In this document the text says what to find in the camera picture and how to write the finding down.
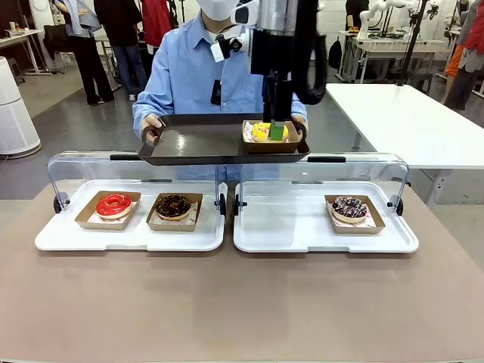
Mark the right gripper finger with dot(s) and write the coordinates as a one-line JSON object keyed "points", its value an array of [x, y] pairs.
{"points": [[267, 98], [281, 102]]}

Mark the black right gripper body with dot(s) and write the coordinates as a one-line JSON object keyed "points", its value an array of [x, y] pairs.
{"points": [[270, 53]]}

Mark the yellow sprinkled donut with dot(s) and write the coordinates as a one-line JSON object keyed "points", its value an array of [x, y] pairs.
{"points": [[260, 132]]}

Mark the brown cardboard donut box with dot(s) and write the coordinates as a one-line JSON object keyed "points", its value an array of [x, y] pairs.
{"points": [[268, 147], [98, 224], [357, 228], [174, 227]]}

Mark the dark serving tray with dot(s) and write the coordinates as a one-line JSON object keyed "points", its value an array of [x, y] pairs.
{"points": [[200, 141]]}

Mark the purple sprinkled donut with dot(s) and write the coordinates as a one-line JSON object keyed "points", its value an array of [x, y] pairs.
{"points": [[349, 210]]}

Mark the person's right forearm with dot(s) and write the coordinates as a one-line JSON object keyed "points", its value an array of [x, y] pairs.
{"points": [[149, 104]]}

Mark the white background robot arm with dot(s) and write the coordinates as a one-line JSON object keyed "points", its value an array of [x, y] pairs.
{"points": [[368, 15]]}

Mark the person's left forearm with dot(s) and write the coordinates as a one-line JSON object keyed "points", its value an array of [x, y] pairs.
{"points": [[298, 109]]}

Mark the person in blue shirt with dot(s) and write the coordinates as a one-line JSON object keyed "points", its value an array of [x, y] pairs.
{"points": [[189, 68]]}

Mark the chocolate glazed donut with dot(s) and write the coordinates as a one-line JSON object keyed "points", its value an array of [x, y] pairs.
{"points": [[173, 207]]}

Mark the red glazed donut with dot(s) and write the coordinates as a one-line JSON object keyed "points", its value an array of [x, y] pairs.
{"points": [[113, 206]]}

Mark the person's left hand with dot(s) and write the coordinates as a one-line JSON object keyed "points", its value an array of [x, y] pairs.
{"points": [[301, 121]]}

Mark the person's right hand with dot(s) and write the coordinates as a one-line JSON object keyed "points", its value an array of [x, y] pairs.
{"points": [[149, 123]]}

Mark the black clip-on microphone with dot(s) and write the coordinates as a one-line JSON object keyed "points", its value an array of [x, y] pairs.
{"points": [[216, 92]]}

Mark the white face mask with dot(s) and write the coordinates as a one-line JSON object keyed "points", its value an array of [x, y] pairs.
{"points": [[215, 9]]}

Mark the clear hinged display lid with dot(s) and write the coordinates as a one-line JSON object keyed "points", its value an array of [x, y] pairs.
{"points": [[113, 168], [340, 170]]}

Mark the seated bystander in black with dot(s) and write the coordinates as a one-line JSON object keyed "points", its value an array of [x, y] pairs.
{"points": [[355, 15]]}

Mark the white background workbench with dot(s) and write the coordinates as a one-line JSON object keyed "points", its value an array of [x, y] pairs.
{"points": [[382, 47]]}

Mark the large white table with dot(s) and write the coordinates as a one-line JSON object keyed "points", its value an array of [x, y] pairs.
{"points": [[397, 121]]}

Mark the bystander in red top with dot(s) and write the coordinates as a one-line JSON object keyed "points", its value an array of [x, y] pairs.
{"points": [[155, 22]]}

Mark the white display tray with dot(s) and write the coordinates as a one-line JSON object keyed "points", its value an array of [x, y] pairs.
{"points": [[132, 240], [295, 227]]}

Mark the black tripod pole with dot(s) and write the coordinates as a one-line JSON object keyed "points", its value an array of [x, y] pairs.
{"points": [[412, 45]]}

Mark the bystander in black and jeans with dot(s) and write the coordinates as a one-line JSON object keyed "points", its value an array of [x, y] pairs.
{"points": [[121, 38]]}

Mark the bystander with light-blue shirt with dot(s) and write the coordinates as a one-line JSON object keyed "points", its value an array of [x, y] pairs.
{"points": [[87, 56]]}

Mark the bystander in red vest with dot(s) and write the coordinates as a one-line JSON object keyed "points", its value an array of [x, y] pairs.
{"points": [[465, 56]]}

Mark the black office chair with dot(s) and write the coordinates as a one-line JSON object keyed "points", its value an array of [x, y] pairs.
{"points": [[56, 38]]}

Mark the white background desk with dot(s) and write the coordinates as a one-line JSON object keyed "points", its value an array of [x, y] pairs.
{"points": [[19, 38]]}

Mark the white air purifier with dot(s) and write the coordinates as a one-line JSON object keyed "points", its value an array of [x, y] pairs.
{"points": [[15, 113]]}

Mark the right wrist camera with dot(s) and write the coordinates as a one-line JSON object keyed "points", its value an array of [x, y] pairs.
{"points": [[227, 47]]}

